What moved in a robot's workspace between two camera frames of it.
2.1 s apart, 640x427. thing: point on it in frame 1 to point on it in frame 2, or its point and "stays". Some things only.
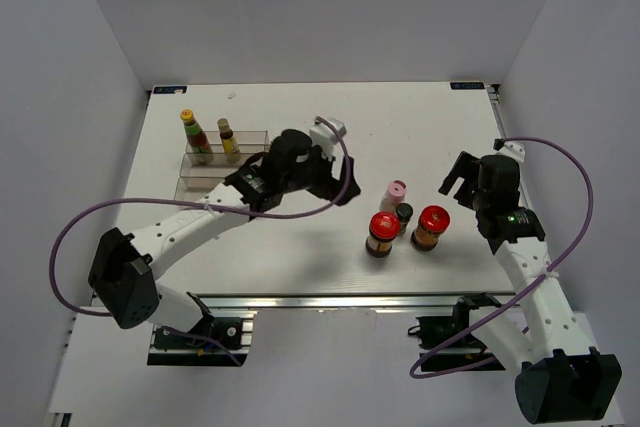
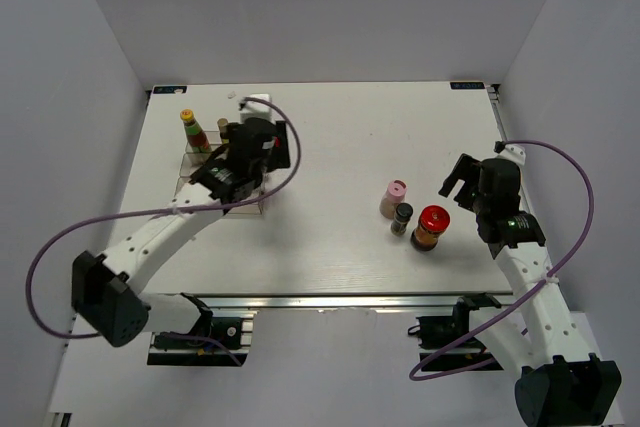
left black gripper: [325, 163] to [280, 154]
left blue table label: [169, 89] stays
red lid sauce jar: [434, 220] stays
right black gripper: [466, 167] stays
